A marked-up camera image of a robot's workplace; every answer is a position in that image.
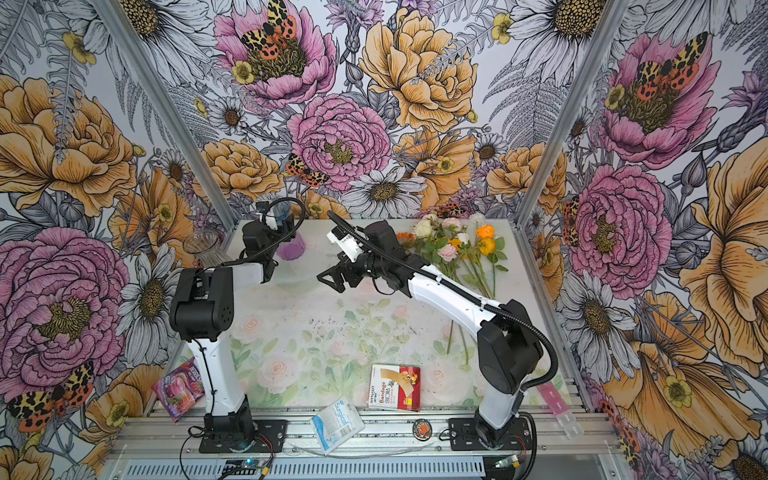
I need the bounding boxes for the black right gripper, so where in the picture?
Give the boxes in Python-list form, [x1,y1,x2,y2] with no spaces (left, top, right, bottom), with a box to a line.
[317,244,388,292]

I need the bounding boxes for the blue purple glass vase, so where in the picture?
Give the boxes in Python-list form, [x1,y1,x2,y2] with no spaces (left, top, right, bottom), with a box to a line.
[274,201,306,261]

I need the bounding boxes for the cream white rose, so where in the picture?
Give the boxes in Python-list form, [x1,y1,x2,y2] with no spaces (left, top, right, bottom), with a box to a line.
[413,218,433,239]

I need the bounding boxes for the pink carnation stem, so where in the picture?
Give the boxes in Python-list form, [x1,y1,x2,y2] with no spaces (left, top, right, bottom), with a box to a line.
[435,239,466,354]

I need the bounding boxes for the pink rose flower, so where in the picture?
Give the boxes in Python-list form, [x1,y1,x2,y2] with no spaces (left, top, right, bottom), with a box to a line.
[442,218,462,233]

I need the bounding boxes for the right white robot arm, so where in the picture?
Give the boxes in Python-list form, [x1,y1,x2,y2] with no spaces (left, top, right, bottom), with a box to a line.
[317,214,558,450]

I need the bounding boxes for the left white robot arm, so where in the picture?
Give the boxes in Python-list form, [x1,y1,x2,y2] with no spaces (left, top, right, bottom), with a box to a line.
[170,218,294,441]

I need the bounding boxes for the clear ribbed glass vase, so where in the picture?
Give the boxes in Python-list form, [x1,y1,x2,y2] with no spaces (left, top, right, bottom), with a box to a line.
[182,230,227,268]

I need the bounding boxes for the red bandage box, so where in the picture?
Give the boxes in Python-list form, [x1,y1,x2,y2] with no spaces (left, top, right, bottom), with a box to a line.
[368,364,422,412]

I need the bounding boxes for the white blue tissue pack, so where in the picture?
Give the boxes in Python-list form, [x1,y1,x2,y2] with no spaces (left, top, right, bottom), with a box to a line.
[311,400,365,454]

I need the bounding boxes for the orange yellow flower stems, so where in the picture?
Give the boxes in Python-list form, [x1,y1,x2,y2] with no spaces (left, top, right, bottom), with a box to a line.
[456,223,508,299]

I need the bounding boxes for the pink snack packet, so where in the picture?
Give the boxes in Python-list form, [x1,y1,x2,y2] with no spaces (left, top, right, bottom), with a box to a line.
[153,359,205,422]

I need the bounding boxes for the pink clear plastic tube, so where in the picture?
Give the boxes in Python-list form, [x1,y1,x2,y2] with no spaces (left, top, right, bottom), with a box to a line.
[537,382,584,440]

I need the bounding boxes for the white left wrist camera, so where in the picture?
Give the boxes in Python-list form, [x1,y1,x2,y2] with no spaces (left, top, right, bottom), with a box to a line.
[256,201,291,230]

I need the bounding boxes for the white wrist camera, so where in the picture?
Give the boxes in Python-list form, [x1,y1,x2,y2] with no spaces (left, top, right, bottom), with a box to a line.
[327,231,364,262]
[256,201,291,230]

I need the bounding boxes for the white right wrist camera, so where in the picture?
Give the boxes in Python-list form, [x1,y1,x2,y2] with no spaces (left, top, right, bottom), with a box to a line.
[327,231,364,262]

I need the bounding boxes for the left black corrugated cable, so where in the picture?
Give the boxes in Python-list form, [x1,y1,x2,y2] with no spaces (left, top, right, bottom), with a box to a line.
[221,197,308,268]

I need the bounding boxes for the black corrugated cable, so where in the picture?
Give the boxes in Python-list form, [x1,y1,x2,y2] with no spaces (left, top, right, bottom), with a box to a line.
[221,197,308,268]
[326,209,559,394]

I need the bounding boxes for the right black corrugated cable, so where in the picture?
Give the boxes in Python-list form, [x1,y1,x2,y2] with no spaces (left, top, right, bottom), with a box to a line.
[326,209,559,394]

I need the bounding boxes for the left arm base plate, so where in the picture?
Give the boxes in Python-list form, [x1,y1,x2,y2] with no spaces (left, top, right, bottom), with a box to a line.
[199,417,288,454]

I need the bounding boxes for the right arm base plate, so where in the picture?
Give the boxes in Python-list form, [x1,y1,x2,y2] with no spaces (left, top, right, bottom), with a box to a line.
[447,415,535,452]

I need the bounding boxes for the slotted white cable duct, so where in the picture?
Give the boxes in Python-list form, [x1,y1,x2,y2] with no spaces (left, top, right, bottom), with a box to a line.
[112,456,486,479]

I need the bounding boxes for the left aluminium corner post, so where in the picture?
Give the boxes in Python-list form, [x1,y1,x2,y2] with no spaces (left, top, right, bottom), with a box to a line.
[94,1,238,233]

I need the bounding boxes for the aluminium corner post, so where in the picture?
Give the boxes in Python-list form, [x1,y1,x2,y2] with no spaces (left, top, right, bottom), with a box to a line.
[514,0,630,228]
[94,1,238,233]

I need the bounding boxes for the right aluminium corner post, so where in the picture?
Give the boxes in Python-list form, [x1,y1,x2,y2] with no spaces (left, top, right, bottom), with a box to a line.
[514,0,630,228]

